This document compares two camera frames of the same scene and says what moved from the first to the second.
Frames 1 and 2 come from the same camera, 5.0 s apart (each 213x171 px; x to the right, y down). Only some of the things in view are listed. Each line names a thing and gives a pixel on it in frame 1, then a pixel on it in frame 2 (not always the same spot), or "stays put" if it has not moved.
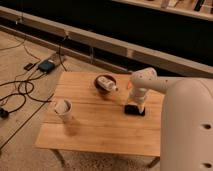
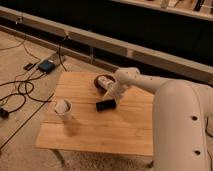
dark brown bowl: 101,89 stays put
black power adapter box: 46,66 stays put
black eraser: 133,109 → 106,105
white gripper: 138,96 → 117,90
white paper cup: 63,108 stays put
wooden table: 83,117 stays put
